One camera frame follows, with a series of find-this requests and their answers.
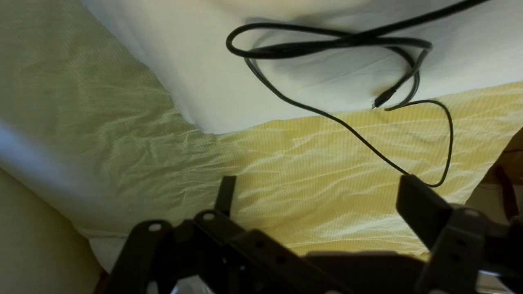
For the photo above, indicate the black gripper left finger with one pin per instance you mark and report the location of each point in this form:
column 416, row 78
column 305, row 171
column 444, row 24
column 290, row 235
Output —
column 218, row 250

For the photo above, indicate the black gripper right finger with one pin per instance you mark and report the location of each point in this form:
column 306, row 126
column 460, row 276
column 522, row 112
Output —
column 435, row 217

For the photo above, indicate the yellow bed blanket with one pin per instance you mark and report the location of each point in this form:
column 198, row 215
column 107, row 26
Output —
column 136, row 147

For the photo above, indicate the large white pillow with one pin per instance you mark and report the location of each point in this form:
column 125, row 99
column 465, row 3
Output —
column 328, row 70

